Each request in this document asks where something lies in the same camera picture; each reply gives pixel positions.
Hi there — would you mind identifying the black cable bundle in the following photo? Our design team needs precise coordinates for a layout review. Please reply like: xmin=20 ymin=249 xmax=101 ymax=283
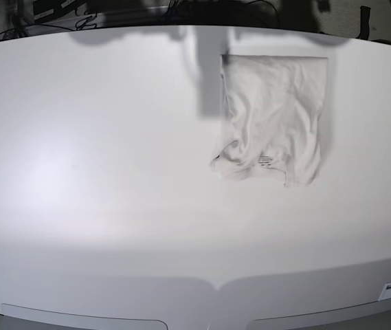
xmin=74 ymin=5 xmax=103 ymax=30

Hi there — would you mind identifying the light grey T-shirt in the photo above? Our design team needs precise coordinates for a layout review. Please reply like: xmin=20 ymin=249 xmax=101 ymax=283
xmin=210 ymin=55 xmax=328 ymax=187

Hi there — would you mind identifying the black strap on floor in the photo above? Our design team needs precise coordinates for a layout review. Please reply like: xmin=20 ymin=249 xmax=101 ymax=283
xmin=355 ymin=5 xmax=370 ymax=40

